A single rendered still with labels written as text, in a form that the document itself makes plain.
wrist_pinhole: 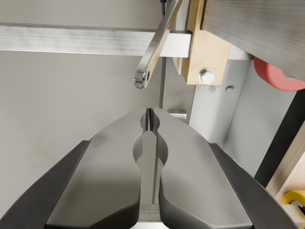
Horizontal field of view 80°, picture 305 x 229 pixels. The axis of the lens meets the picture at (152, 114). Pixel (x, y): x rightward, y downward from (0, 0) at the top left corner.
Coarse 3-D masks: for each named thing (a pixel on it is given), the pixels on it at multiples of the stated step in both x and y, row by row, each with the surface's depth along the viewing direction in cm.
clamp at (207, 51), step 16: (192, 0) 23; (192, 16) 23; (192, 32) 23; (208, 32) 22; (192, 48) 23; (208, 48) 23; (224, 48) 23; (192, 64) 24; (208, 64) 24; (224, 64) 24; (192, 80) 25
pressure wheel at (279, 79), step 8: (256, 64) 23; (264, 64) 21; (256, 72) 24; (264, 72) 22; (272, 72) 21; (280, 72) 21; (264, 80) 24; (272, 80) 22; (280, 80) 22; (288, 80) 22; (296, 80) 22; (280, 88) 22; (288, 88) 22; (296, 88) 22; (304, 88) 22
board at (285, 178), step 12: (300, 132) 30; (300, 144) 30; (288, 156) 32; (300, 156) 29; (288, 168) 32; (300, 168) 31; (276, 180) 35; (288, 180) 32; (300, 180) 32; (276, 192) 35
